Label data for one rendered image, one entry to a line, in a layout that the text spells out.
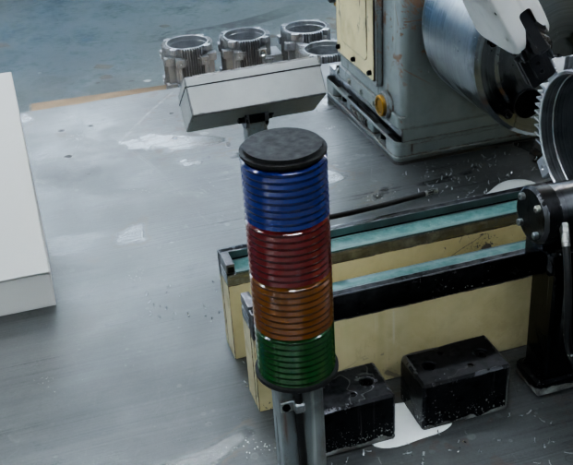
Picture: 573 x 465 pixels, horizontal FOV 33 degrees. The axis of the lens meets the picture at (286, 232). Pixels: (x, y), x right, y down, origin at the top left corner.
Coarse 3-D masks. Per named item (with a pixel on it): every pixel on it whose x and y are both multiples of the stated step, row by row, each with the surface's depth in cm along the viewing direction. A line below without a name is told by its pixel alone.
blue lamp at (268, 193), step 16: (240, 160) 66; (320, 160) 68; (256, 176) 64; (272, 176) 64; (288, 176) 64; (304, 176) 64; (320, 176) 65; (256, 192) 65; (272, 192) 64; (288, 192) 64; (304, 192) 65; (320, 192) 66; (256, 208) 66; (272, 208) 65; (288, 208) 65; (304, 208) 65; (320, 208) 66; (256, 224) 66; (272, 224) 66; (288, 224) 65; (304, 224) 66
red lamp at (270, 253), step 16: (320, 224) 67; (256, 240) 67; (272, 240) 66; (288, 240) 66; (304, 240) 66; (320, 240) 67; (256, 256) 68; (272, 256) 67; (288, 256) 67; (304, 256) 67; (320, 256) 68; (256, 272) 69; (272, 272) 68; (288, 272) 67; (304, 272) 67; (320, 272) 68; (288, 288) 68
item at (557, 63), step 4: (564, 56) 113; (552, 60) 112; (556, 60) 112; (560, 60) 113; (564, 60) 113; (552, 64) 113; (556, 64) 112; (560, 64) 112; (556, 68) 112; (560, 68) 112; (556, 72) 112; (552, 76) 113; (548, 80) 114; (540, 160) 120; (540, 164) 120; (544, 164) 119; (540, 168) 120; (544, 168) 119; (544, 172) 119; (544, 176) 119; (548, 176) 120
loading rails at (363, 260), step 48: (336, 240) 114; (384, 240) 113; (432, 240) 115; (480, 240) 117; (240, 288) 110; (336, 288) 105; (384, 288) 103; (432, 288) 105; (480, 288) 107; (528, 288) 109; (240, 336) 113; (336, 336) 104; (384, 336) 106; (432, 336) 108
